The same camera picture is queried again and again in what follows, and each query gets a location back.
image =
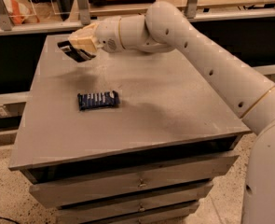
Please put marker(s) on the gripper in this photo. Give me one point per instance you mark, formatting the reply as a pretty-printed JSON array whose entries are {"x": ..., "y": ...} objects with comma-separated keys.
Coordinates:
[{"x": 107, "y": 34}]

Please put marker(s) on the black chocolate rxbar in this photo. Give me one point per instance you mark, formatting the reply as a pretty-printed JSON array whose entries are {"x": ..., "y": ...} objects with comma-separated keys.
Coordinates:
[{"x": 79, "y": 55}]

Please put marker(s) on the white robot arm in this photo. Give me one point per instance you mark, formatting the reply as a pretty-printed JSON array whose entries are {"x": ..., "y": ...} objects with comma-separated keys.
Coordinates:
[{"x": 249, "y": 94}]

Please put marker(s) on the blue rxbar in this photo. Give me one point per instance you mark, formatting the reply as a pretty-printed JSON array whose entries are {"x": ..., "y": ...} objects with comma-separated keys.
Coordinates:
[{"x": 97, "y": 100}]

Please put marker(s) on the orange white bag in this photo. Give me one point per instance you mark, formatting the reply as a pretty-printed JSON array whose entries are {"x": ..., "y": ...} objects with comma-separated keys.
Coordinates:
[{"x": 20, "y": 13}]

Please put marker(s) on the grey drawer cabinet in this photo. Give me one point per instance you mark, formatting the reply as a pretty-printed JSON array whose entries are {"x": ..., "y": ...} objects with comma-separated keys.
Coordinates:
[{"x": 167, "y": 111}]

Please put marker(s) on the upper grey drawer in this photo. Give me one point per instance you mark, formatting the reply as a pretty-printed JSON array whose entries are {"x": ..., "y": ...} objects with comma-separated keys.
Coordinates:
[{"x": 86, "y": 188}]

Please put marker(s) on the grey drawer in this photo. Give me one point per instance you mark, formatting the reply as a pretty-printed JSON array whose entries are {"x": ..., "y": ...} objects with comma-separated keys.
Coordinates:
[
  {"x": 86, "y": 188},
  {"x": 153, "y": 215},
  {"x": 138, "y": 203}
]

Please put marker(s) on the middle grey drawer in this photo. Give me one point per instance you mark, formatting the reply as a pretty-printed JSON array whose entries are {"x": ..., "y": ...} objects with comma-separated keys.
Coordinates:
[{"x": 138, "y": 203}]

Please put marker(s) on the lower grey drawer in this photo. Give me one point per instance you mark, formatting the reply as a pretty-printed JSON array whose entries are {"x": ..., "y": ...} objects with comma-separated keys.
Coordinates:
[{"x": 153, "y": 215}]

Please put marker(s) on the middle metal bracket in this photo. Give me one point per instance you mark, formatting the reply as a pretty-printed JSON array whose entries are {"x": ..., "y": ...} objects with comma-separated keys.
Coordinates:
[{"x": 83, "y": 8}]

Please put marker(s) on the long metal rail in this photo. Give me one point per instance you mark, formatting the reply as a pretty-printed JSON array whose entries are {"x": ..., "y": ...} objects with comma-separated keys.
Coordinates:
[{"x": 62, "y": 26}]

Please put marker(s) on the right metal bracket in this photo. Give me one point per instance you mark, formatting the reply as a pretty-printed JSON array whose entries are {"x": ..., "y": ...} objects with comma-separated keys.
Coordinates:
[{"x": 191, "y": 8}]

